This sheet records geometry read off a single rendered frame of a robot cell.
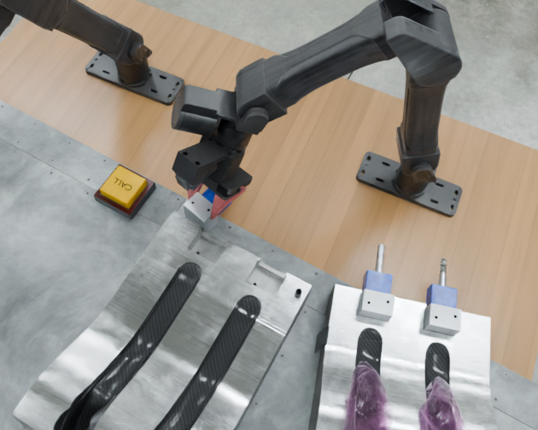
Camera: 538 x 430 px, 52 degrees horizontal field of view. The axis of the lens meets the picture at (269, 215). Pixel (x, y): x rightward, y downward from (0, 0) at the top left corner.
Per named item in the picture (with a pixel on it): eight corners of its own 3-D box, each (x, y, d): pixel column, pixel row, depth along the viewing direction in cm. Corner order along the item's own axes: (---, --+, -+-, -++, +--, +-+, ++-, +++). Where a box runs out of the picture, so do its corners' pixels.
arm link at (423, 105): (400, 178, 98) (412, 50, 69) (394, 147, 101) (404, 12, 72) (436, 173, 98) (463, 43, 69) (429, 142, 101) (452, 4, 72)
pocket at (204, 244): (202, 235, 93) (201, 226, 90) (230, 250, 93) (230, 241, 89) (188, 257, 92) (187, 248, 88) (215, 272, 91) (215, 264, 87)
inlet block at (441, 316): (423, 261, 97) (434, 249, 92) (452, 267, 97) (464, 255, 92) (418, 333, 91) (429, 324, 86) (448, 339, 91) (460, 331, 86)
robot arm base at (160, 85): (166, 80, 105) (183, 55, 108) (74, 45, 107) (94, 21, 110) (170, 107, 112) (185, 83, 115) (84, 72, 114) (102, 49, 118)
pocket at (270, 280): (258, 265, 92) (260, 257, 88) (286, 281, 91) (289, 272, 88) (244, 287, 90) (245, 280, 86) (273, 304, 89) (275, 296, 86)
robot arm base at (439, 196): (469, 199, 98) (477, 168, 101) (363, 157, 100) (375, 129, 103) (453, 218, 105) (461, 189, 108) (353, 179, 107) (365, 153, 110)
